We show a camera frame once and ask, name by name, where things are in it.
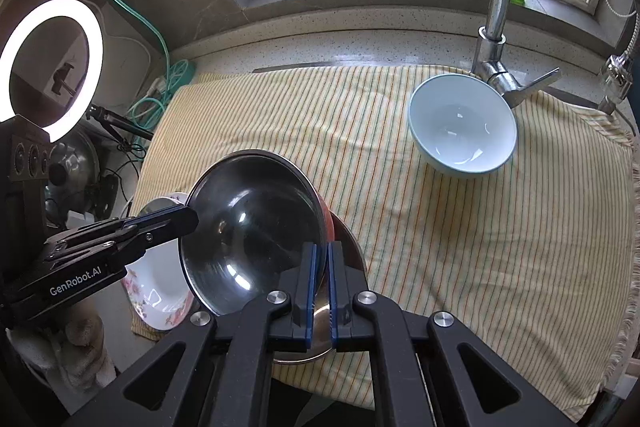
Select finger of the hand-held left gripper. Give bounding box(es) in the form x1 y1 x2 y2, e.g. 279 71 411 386
42 205 200 275

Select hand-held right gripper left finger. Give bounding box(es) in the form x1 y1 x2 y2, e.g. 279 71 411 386
62 243 319 427

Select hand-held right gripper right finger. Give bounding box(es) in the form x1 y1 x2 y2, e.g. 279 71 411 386
327 243 576 427

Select large steel bowl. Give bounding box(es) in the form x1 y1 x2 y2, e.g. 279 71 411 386
272 213 368 365

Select pink rose floral plate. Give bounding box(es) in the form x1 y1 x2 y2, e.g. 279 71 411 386
122 192 197 332

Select red steel bowl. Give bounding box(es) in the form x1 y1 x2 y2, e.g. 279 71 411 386
178 149 335 318

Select light blue ceramic bowl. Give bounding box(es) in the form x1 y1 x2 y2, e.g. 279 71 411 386
407 74 519 180

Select person's left hand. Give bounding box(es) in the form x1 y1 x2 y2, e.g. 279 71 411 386
10 302 118 383

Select steel pot lid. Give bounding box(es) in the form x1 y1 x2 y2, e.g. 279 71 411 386
45 127 103 228

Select black tripod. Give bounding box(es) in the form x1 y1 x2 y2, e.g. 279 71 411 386
85 104 153 142

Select yellow striped cloth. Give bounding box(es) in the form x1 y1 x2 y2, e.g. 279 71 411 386
129 66 640 410

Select green power strip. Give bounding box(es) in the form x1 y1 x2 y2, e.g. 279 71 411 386
165 59 197 90

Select chrome faucet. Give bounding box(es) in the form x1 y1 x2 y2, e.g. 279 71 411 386
472 0 563 108

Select faucet spray head extension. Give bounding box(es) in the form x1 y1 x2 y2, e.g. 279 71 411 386
597 14 640 115

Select green hose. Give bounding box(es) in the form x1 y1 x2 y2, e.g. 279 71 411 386
75 0 196 128

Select white ring light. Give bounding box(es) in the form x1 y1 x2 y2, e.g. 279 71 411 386
0 0 104 142

